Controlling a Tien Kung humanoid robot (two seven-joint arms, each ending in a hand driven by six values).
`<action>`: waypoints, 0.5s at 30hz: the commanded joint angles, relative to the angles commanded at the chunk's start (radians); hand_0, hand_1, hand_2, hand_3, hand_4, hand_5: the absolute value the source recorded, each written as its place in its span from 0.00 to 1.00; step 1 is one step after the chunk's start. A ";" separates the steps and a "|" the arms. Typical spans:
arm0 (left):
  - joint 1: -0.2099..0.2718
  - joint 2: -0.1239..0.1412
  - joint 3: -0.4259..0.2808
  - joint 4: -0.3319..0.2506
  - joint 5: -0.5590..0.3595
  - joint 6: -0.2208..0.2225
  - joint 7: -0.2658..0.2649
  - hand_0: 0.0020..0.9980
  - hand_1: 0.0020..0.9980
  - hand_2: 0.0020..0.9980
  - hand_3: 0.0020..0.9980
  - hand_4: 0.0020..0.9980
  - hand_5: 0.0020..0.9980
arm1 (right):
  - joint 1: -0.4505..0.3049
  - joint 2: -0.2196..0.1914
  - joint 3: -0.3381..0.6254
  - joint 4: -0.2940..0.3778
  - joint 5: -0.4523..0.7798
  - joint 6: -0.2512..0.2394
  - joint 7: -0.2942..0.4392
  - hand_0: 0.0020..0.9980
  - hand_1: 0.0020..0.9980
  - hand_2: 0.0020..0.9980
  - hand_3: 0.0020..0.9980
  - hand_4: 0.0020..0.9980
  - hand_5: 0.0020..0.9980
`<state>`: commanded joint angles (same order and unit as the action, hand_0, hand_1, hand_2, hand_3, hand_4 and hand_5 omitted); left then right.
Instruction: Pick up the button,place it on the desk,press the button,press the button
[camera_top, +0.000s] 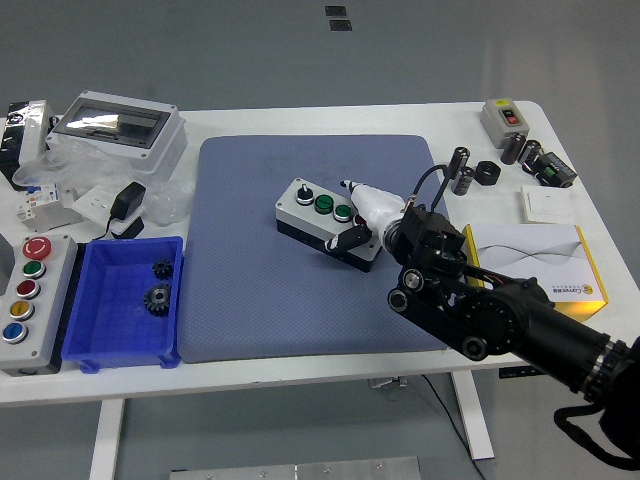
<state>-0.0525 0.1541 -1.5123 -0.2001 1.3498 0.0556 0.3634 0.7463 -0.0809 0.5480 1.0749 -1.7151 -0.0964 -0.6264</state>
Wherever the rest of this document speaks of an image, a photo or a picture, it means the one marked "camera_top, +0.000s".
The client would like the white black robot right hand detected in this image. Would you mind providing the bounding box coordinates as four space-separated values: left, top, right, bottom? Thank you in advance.
323 178 405 254

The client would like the grey four-button control box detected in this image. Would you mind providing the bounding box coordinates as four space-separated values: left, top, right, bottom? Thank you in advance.
274 177 384 274

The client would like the grey five-button control station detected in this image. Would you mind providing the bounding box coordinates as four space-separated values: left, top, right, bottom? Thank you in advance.
0 233 79 377

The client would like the black cylindrical capacitor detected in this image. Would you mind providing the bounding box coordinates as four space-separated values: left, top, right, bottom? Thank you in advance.
518 139 544 169
446 146 471 180
451 166 475 196
500 132 527 165

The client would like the black hexagonal nut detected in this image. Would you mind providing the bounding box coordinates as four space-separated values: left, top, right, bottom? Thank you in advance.
473 160 502 187

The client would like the blue-grey table mat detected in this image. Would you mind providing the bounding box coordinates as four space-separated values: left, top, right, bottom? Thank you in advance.
177 133 454 364

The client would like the white and yellow carton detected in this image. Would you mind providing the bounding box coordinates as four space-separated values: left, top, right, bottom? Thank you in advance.
462 223 610 322

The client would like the black relay module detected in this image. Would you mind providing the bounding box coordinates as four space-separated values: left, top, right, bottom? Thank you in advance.
522 151 579 189

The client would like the white table leg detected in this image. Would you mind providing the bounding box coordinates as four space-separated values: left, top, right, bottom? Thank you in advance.
449 370 496 461
88 398 126 480

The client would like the large black bevel gear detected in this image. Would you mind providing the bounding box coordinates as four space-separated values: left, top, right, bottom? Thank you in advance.
143 282 173 317

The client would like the clear plastic bag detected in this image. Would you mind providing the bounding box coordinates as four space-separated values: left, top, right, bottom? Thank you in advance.
12 134 194 226

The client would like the blue plastic bin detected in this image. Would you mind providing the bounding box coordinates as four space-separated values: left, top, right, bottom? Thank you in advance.
60 235 185 374

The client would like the white circuit breaker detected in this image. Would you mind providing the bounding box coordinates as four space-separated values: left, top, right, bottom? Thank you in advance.
14 182 84 234

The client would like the grey two-button switch box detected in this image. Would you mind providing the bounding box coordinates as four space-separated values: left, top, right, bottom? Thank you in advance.
480 98 531 150

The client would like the white wall switch plate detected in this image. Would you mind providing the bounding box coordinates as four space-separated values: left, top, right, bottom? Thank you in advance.
519 184 575 225

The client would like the grey windowed distribution enclosure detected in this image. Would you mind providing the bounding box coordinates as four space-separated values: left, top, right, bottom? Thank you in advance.
45 90 189 176

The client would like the black floor cable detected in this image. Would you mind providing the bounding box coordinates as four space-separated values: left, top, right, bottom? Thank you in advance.
419 373 487 480

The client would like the black power adapter with cord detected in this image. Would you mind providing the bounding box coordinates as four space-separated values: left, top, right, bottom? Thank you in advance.
92 181 148 241

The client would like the grey metal base plate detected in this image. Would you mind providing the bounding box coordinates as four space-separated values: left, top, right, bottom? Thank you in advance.
168 455 422 480

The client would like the white wall socket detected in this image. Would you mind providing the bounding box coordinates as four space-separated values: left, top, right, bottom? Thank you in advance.
71 184 144 236

